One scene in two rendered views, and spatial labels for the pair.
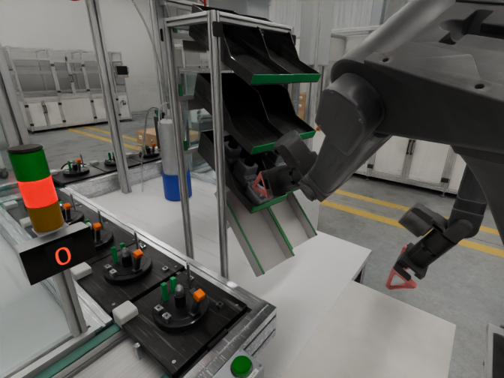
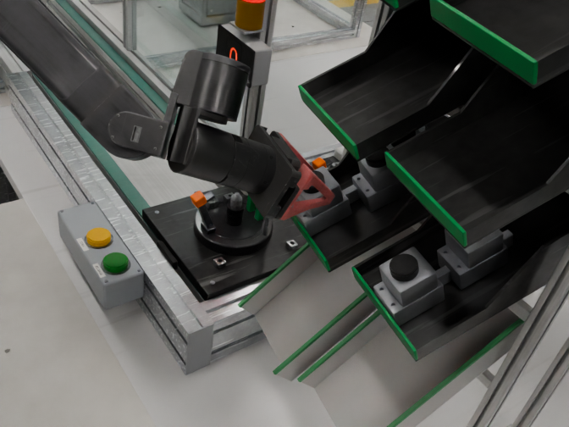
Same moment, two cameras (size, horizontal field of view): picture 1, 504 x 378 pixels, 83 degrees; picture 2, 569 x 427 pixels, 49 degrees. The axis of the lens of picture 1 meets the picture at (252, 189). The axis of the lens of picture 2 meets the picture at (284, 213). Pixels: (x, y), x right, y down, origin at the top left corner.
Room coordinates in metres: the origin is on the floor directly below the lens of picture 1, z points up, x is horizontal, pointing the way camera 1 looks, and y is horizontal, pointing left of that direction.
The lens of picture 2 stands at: (0.79, -0.65, 1.69)
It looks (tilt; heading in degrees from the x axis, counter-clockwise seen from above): 38 degrees down; 100
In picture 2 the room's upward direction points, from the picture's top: 10 degrees clockwise
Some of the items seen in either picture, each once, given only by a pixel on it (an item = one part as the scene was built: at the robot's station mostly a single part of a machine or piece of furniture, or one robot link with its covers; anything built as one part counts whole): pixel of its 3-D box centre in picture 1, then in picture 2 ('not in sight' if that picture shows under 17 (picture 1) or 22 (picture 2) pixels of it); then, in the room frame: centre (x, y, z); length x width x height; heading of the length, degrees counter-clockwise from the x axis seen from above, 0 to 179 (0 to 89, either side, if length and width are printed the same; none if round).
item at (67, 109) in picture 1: (72, 85); not in sight; (8.86, 5.27, 1.13); 2.86 x 1.56 x 2.25; 141
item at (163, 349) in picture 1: (181, 313); (232, 233); (0.55, 0.18, 0.96); 0.24 x 0.24 x 0.02; 51
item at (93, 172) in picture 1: (75, 166); not in sight; (1.61, 1.05, 1.01); 0.24 x 0.24 x 0.13; 51
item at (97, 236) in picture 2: not in sight; (98, 238); (0.35, 0.07, 0.96); 0.04 x 0.04 x 0.02
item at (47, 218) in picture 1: (46, 214); (250, 11); (0.48, 0.39, 1.28); 0.05 x 0.05 x 0.05
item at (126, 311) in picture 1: (125, 314); not in sight; (0.54, 0.32, 0.97); 0.05 x 0.05 x 0.04; 51
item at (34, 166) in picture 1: (30, 163); not in sight; (0.48, 0.39, 1.38); 0.05 x 0.05 x 0.05
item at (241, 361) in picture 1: (241, 367); (115, 263); (0.41, 0.02, 0.96); 0.04 x 0.04 x 0.02
